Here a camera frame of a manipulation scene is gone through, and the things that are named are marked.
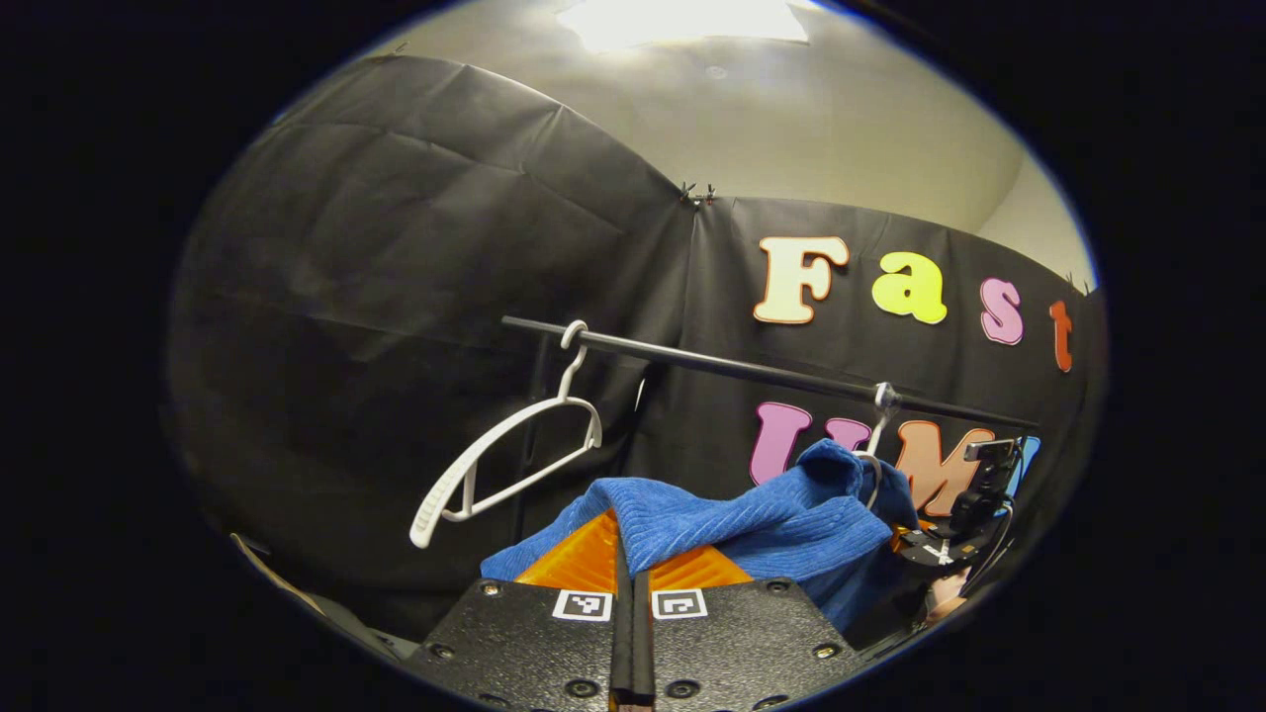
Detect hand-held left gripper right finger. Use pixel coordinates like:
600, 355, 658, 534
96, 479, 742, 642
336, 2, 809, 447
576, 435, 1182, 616
633, 544, 866, 712

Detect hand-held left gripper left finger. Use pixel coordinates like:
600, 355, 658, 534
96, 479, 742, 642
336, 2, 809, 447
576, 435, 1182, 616
406, 509, 634, 712

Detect blue corduroy shirt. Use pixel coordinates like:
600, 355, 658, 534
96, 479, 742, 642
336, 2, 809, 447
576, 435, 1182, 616
480, 438, 921, 634

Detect empty white clothes hanger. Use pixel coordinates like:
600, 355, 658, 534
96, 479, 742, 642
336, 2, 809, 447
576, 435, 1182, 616
408, 319, 604, 550

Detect black garment rack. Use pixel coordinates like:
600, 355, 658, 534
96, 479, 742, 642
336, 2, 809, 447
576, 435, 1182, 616
501, 314, 1041, 432

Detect ceiling light panel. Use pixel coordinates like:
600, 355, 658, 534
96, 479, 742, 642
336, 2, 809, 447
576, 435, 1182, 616
556, 0, 812, 52

